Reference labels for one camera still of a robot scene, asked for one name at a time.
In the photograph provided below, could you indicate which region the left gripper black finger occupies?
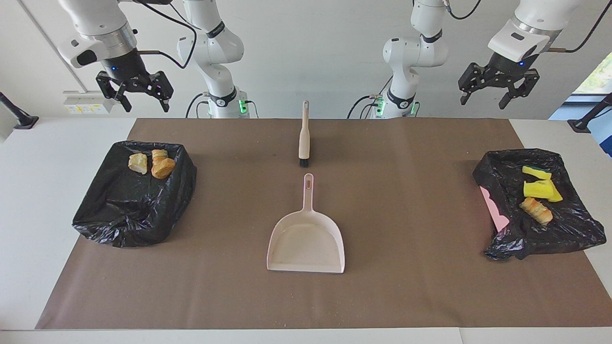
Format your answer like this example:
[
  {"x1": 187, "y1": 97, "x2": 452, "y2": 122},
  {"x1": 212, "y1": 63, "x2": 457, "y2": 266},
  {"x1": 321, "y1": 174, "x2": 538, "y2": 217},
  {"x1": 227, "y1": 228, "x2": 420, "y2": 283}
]
[
  {"x1": 499, "y1": 69, "x2": 541, "y2": 110},
  {"x1": 458, "y1": 63, "x2": 489, "y2": 106}
]

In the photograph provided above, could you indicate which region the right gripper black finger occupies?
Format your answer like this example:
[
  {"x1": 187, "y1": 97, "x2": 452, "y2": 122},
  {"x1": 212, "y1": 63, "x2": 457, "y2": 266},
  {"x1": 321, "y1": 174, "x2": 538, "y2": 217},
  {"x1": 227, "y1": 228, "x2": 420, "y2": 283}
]
[
  {"x1": 96, "y1": 72, "x2": 133, "y2": 113},
  {"x1": 152, "y1": 71, "x2": 174, "y2": 113}
]

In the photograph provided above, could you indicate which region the brown bread roll toy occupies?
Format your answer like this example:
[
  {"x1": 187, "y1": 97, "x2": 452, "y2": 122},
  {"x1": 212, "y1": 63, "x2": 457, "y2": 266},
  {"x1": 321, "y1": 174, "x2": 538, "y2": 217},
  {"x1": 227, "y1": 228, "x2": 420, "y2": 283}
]
[{"x1": 151, "y1": 158, "x2": 176, "y2": 180}]

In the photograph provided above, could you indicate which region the green and yellow sponge piece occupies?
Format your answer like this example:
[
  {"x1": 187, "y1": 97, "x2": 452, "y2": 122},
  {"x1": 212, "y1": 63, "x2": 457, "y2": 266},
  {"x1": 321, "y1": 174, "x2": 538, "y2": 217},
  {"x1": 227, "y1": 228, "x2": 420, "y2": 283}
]
[{"x1": 522, "y1": 165, "x2": 552, "y2": 181}]

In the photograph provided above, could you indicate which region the striped orange croissant toy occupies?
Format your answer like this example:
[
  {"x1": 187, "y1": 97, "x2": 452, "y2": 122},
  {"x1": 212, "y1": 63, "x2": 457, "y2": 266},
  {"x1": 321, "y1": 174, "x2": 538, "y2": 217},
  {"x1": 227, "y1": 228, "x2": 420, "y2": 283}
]
[{"x1": 520, "y1": 197, "x2": 554, "y2": 226}]

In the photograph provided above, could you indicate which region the beige plastic dustpan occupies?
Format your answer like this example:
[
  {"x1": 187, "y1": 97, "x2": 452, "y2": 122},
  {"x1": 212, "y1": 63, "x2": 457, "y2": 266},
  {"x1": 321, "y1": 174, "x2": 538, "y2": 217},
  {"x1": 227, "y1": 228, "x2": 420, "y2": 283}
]
[{"x1": 266, "y1": 173, "x2": 346, "y2": 274}]

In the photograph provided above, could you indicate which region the left black-bagged bin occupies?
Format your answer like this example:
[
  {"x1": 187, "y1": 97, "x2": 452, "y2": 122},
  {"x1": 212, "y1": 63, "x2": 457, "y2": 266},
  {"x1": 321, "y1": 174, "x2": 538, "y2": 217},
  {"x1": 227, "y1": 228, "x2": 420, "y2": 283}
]
[{"x1": 72, "y1": 140, "x2": 197, "y2": 248}]

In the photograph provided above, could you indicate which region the pink plastic bin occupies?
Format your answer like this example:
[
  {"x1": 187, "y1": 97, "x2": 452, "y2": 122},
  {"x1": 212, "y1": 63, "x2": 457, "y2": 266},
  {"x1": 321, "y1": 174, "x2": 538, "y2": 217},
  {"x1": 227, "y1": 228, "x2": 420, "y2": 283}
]
[{"x1": 480, "y1": 186, "x2": 510, "y2": 233}]

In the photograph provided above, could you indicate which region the black plastic trash bag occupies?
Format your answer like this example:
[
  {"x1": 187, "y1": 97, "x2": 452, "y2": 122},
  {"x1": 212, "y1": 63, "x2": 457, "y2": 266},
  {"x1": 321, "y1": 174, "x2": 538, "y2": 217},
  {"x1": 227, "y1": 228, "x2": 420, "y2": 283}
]
[{"x1": 473, "y1": 148, "x2": 607, "y2": 261}]

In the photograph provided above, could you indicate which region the window with green view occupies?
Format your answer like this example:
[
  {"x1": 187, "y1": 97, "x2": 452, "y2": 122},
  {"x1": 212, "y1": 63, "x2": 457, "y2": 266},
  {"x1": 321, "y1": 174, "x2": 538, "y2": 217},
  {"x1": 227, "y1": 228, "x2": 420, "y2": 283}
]
[{"x1": 571, "y1": 50, "x2": 612, "y2": 96}]

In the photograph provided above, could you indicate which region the black stand with clamp foot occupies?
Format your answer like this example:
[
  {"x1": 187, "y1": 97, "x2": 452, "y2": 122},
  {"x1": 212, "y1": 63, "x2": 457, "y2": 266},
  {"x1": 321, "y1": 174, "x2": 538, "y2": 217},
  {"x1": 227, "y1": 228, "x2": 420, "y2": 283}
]
[
  {"x1": 0, "y1": 91, "x2": 40, "y2": 130},
  {"x1": 568, "y1": 92, "x2": 612, "y2": 133}
]

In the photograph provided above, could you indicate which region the brown paper table mat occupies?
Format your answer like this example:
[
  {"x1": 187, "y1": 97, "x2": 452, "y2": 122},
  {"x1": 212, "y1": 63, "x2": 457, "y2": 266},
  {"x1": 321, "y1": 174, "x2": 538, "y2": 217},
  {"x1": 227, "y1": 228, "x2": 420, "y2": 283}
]
[{"x1": 36, "y1": 118, "x2": 612, "y2": 330}]

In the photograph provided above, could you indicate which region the white wall socket box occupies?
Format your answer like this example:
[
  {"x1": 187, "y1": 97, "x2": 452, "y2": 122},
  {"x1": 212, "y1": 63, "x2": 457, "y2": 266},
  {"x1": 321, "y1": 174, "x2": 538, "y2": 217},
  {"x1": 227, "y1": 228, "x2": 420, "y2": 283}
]
[{"x1": 63, "y1": 91, "x2": 114, "y2": 114}]

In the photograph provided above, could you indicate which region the black right arm base cable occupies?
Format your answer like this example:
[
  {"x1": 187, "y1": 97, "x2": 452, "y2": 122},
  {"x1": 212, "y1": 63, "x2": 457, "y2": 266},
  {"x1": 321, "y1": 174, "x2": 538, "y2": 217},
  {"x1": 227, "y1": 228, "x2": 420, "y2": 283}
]
[{"x1": 186, "y1": 93, "x2": 211, "y2": 118}]

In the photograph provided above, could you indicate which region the black arm base cable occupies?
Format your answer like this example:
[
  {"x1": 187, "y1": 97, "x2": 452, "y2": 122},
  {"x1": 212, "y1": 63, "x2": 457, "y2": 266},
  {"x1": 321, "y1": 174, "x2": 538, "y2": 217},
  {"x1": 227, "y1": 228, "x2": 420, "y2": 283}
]
[
  {"x1": 348, "y1": 95, "x2": 383, "y2": 118},
  {"x1": 186, "y1": 93, "x2": 211, "y2": 118}
]

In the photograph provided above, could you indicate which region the black right arm wrist cable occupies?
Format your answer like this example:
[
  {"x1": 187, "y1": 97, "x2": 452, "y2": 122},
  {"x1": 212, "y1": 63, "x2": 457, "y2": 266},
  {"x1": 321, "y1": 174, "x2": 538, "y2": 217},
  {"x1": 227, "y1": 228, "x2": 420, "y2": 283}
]
[{"x1": 136, "y1": 0, "x2": 197, "y2": 70}]

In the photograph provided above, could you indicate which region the black arm wrist cable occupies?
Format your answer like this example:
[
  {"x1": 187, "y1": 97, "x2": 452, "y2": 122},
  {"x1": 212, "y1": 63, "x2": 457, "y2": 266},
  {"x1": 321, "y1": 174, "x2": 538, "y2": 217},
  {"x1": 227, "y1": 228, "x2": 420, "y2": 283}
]
[
  {"x1": 136, "y1": 0, "x2": 197, "y2": 70},
  {"x1": 547, "y1": 2, "x2": 612, "y2": 53}
]

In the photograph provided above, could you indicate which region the black left arm wrist cable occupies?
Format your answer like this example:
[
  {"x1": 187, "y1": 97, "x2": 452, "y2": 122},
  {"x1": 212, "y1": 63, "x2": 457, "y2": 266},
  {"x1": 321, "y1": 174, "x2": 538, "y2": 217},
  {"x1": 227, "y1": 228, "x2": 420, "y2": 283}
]
[{"x1": 547, "y1": 2, "x2": 612, "y2": 53}]

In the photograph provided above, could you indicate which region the black left arm base cable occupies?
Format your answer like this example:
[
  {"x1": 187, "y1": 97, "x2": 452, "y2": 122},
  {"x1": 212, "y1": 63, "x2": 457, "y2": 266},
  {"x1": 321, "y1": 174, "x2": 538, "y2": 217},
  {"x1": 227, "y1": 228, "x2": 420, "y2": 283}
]
[{"x1": 348, "y1": 95, "x2": 383, "y2": 118}]

